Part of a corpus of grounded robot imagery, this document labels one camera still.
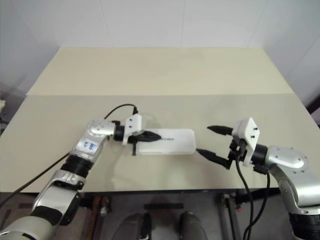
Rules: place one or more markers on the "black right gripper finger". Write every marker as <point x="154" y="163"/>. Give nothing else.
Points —
<point x="212" y="156"/>
<point x="221" y="129"/>

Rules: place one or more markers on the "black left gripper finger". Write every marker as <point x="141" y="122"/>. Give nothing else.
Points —
<point x="153" y="139"/>
<point x="152" y="134"/>

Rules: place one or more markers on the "rusty metal table leg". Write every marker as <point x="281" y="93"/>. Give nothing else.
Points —
<point x="102" y="206"/>

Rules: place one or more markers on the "crumpled pale cloth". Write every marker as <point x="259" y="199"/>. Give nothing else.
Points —
<point x="2" y="106"/>

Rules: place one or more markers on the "white plastic pencil case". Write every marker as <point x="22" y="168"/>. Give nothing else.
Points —
<point x="177" y="142"/>

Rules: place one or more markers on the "grey metal table leg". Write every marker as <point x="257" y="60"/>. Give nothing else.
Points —
<point x="228" y="215"/>

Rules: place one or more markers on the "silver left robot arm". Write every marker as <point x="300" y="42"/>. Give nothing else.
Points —
<point x="97" y="130"/>

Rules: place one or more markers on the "dark rounded shape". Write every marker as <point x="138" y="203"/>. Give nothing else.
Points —
<point x="192" y="226"/>
<point x="136" y="226"/>

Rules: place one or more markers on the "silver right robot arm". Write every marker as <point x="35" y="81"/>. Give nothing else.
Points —
<point x="287" y="157"/>

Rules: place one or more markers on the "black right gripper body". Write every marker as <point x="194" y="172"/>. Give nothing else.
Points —
<point x="237" y="152"/>

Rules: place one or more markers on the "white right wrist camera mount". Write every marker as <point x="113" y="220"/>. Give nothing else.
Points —
<point x="247" y="135"/>

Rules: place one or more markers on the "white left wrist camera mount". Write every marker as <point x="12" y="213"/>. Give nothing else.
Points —
<point x="132" y="125"/>

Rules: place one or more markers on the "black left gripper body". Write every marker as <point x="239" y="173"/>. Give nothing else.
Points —
<point x="137" y="137"/>

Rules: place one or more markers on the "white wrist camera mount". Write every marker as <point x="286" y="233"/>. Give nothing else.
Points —
<point x="247" y="135"/>
<point x="132" y="125"/>

